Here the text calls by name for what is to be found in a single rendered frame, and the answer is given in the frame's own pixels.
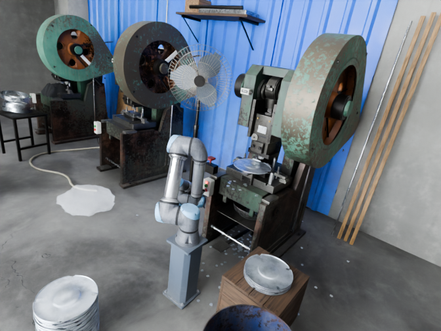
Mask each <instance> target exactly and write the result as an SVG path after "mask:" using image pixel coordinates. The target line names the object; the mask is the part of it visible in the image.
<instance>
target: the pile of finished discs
mask: <svg viewBox="0 0 441 331"><path fill-rule="evenodd" d="M243 274H244V277H245V279H246V281H247V283H248V284H249V285H250V286H251V287H252V288H255V290H257V291H258V292H261V293H263V294H267V295H271V296H278V295H282V294H284V293H286V292H287V291H288V290H289V289H290V287H291V285H292V282H293V273H292V270H291V269H290V270H289V266H288V265H287V264H286V263H285V262H284V261H282V260H281V259H279V258H277V257H275V256H273V255H268V254H261V255H258V254H256V255H252V256H251V257H249V258H248V259H247V260H246V262H245V265H244V269H243Z"/></svg>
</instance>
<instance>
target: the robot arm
mask: <svg viewBox="0 0 441 331"><path fill-rule="evenodd" d="M167 152H168V153H169V157H170V158H171V160H170V164H169V170H168V174H167V181H166V185H165V192H164V195H163V198H162V199H160V202H158V203H157V204H156V208H155V217H156V221H158V222H161V223H168V224H172V225H179V229H178V231H177V234H176V236H175V241H176V243H177V244H178V245H179V246H182V247H185V248H191V247H194V246H196V245H198V244H199V242H200V235H199V231H198V227H199V221H200V209H199V208H202V207H203V205H204V201H205V198H204V197H203V196H202V195H203V193H204V192H206V190H205V189H203V180H204V173H205V163H206V162H207V159H208V153H207V149H206V147H205V145H204V144H203V142H202V141H201V140H199V139H197V138H194V137H185V136H181V135H173V136H171V138H170V139H169V142H168V145H167ZM188 156H192V160H193V161H194V167H193V175H192V182H190V181H187V180H184V179H182V178H181V177H182V170H183V167H184V161H185V160H187V159H188ZM185 193H186V194H185Z"/></svg>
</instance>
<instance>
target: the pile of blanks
mask: <svg viewBox="0 0 441 331"><path fill-rule="evenodd" d="M33 319H34V321H35V331H99V330H100V328H99V310H98V293H97V297H96V300H95V302H94V303H93V304H92V306H91V307H90V308H89V309H88V310H87V311H86V312H84V313H83V314H82V315H80V316H78V317H76V318H74V319H72V320H68V321H65V322H61V321H60V322H57V323H51V322H45V321H42V320H40V319H39V318H37V317H36V316H35V314H34V312H33Z"/></svg>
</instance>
